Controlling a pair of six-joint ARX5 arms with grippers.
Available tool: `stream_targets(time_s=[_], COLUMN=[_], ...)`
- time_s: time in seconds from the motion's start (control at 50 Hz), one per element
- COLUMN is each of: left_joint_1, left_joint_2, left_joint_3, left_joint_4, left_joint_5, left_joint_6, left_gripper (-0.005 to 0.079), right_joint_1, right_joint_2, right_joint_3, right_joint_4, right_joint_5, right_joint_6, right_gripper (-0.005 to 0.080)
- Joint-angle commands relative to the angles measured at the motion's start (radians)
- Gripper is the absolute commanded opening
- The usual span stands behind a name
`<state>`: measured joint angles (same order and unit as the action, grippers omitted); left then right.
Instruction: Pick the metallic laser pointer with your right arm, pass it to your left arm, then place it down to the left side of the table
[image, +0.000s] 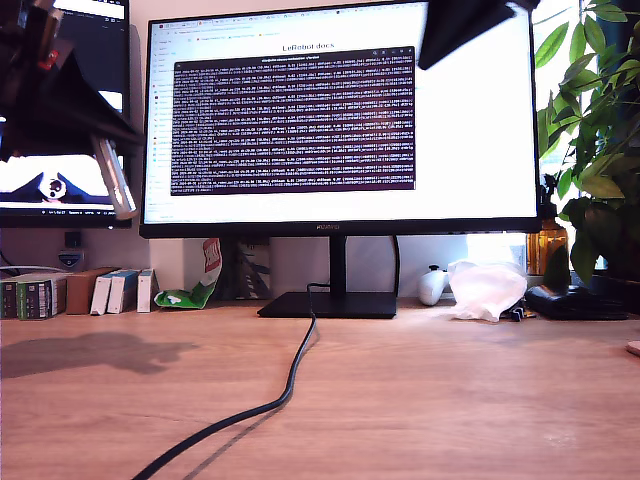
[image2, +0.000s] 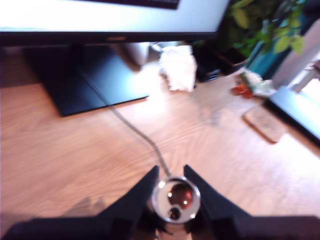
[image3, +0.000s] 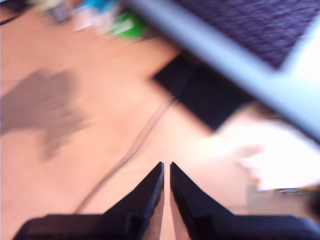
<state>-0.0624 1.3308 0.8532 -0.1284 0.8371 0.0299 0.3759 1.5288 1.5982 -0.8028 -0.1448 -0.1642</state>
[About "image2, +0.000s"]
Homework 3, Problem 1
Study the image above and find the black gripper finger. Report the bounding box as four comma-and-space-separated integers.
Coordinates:
97, 165, 160, 240
183, 164, 251, 240

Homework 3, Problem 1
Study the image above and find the metallic laser pointer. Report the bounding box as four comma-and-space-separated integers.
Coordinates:
146, 176, 202, 240

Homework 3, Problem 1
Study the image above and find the round cork coaster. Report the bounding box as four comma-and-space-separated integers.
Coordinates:
241, 106, 289, 145

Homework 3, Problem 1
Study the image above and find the small orange blue object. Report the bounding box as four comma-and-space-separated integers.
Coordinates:
231, 71, 273, 100

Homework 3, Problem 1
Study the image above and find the black flat slab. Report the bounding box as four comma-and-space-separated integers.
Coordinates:
265, 86, 320, 141

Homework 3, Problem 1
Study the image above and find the white crumpled plastic bag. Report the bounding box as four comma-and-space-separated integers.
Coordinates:
158, 44, 197, 92

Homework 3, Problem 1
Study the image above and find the large black Huawei monitor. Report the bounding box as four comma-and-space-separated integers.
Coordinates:
0, 0, 231, 117

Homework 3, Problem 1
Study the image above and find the green leafy houseplant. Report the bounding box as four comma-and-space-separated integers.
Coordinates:
219, 0, 310, 57

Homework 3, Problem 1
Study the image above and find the thick black table cable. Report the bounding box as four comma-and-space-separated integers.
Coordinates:
82, 73, 174, 177

